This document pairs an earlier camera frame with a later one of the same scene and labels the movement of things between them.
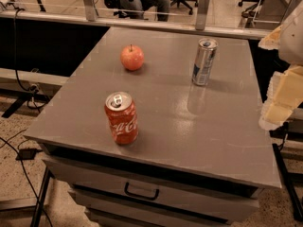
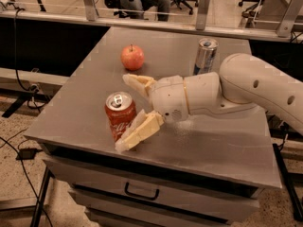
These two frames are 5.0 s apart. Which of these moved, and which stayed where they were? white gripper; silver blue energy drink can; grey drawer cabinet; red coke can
Moved: white gripper
Stayed: grey drawer cabinet; red coke can; silver blue energy drink can
